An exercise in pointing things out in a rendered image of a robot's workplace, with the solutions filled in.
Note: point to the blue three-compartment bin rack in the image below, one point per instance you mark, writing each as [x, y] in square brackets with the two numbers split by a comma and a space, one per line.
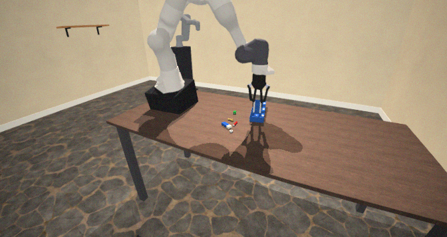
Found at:
[261, 115]

